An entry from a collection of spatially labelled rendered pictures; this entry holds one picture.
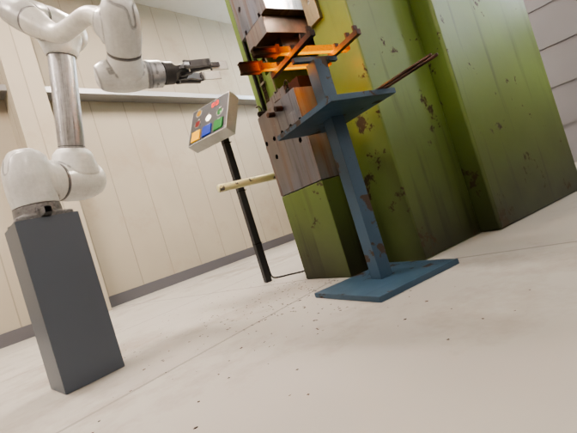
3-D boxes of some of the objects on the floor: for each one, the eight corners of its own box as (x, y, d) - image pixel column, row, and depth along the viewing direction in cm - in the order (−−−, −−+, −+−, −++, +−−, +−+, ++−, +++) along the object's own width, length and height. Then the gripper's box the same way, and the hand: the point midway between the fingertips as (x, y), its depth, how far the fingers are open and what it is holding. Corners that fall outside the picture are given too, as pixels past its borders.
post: (267, 283, 236) (216, 118, 237) (264, 283, 240) (214, 121, 241) (272, 280, 238) (222, 118, 239) (269, 280, 242) (220, 120, 243)
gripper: (160, 96, 138) (218, 91, 150) (171, 70, 121) (236, 66, 133) (154, 76, 138) (213, 73, 150) (165, 47, 121) (230, 46, 133)
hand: (216, 70), depth 140 cm, fingers open, 7 cm apart
